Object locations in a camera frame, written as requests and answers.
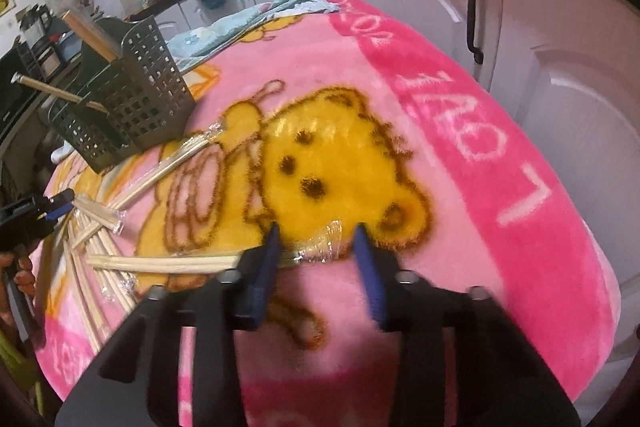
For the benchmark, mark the person's left hand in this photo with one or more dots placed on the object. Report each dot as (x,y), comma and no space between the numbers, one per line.
(24,278)

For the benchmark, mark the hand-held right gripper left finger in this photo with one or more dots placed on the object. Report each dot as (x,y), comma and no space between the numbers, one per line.
(265,272)

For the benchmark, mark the person's left forearm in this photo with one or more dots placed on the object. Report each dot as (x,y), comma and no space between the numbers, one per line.
(12,357)

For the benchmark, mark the pink bear printed blanket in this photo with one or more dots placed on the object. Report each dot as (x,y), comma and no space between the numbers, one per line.
(450,257)

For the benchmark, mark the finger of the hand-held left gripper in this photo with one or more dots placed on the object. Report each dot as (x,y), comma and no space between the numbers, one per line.
(62,196)
(52,215)

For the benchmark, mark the bamboo chopstick pair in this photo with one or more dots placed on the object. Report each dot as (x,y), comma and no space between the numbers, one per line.
(90,36)
(55,93)
(170,167)
(165,263)

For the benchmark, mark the bunch of chopsticks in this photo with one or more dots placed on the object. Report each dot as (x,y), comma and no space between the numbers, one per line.
(100,213)

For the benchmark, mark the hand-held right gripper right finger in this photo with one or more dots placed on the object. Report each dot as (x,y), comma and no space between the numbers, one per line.
(370,277)

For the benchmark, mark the dark perforated utensil holder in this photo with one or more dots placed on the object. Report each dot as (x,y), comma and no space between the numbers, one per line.
(145,107)

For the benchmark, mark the light blue towel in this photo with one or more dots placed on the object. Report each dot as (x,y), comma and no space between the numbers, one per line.
(235,24)

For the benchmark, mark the black blender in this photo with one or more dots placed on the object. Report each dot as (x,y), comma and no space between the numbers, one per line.
(34,26)

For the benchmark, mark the white kitchen base cabinets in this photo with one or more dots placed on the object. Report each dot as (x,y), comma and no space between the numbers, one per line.
(575,107)

